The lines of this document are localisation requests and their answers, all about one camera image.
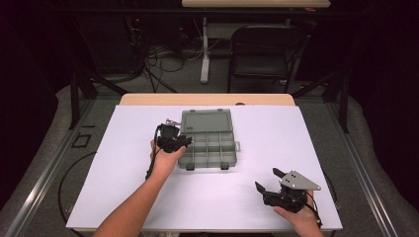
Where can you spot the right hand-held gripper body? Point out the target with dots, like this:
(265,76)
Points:
(293,194)

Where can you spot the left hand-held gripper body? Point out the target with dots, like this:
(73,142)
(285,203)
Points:
(168,140)

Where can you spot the grey plastic compartment box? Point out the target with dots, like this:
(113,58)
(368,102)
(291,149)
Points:
(209,141)

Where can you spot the person's left hand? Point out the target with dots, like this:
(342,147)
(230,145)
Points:
(166,163)

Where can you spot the person's right hand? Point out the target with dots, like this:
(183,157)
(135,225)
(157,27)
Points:
(304,219)

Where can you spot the white board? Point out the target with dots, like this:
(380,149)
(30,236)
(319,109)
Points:
(214,197)

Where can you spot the wooden table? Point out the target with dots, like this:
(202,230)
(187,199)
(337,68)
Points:
(207,99)

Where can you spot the white desk leg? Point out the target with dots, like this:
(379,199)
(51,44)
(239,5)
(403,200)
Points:
(205,56)

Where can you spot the black folding chair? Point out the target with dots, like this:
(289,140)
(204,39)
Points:
(263,62)

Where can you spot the aluminium rail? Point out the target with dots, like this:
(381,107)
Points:
(49,171)
(362,171)

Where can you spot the black metal frame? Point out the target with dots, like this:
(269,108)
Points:
(345,105)
(74,98)

